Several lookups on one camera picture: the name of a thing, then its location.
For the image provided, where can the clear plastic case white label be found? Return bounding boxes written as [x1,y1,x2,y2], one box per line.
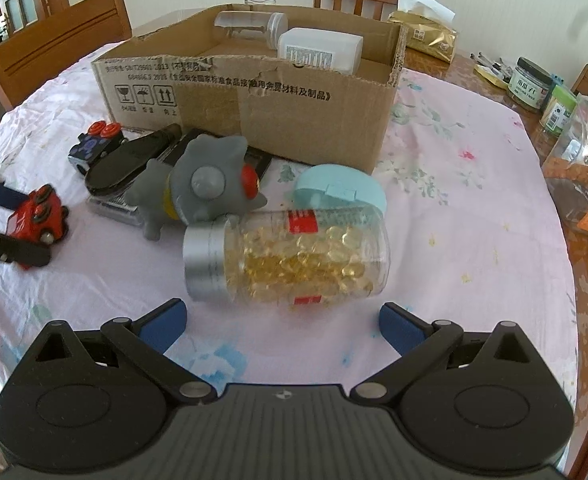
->
[86,191,144,229]

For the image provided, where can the clear plastic snack bag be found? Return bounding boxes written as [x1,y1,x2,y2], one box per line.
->
[544,77,588,226]

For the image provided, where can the brown cardboard box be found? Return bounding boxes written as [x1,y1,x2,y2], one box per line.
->
[91,4,407,176]

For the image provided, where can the gold tissue pack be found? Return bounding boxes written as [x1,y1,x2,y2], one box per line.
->
[388,0,459,64]

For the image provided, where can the yellow flat packet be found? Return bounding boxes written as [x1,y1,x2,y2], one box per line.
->
[474,64,505,84]

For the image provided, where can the black oval case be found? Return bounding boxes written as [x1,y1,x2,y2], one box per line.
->
[85,124,182,196]

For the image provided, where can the green-lid jar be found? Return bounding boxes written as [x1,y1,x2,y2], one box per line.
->
[538,85,580,137]

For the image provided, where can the clear empty plastic jar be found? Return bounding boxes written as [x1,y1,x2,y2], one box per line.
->
[214,10,289,52]

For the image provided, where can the dark-lid glass jar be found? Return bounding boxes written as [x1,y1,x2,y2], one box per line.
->
[506,57,554,114]

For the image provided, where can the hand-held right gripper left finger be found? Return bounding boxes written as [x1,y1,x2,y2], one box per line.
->
[21,298,215,405]

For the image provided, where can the red toy car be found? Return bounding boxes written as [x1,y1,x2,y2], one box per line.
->
[5,185,70,247]

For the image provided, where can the light blue round case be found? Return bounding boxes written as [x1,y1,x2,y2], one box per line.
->
[294,163,389,217]

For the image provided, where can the white plastic box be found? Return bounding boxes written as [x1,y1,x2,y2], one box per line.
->
[276,27,363,74]

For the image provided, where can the pink floral tablecloth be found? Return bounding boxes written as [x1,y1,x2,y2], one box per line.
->
[0,52,580,411]

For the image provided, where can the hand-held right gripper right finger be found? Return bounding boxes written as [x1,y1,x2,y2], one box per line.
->
[349,302,549,406]

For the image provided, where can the black cube toy red knobs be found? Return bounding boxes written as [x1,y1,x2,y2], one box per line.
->
[68,121,125,179]

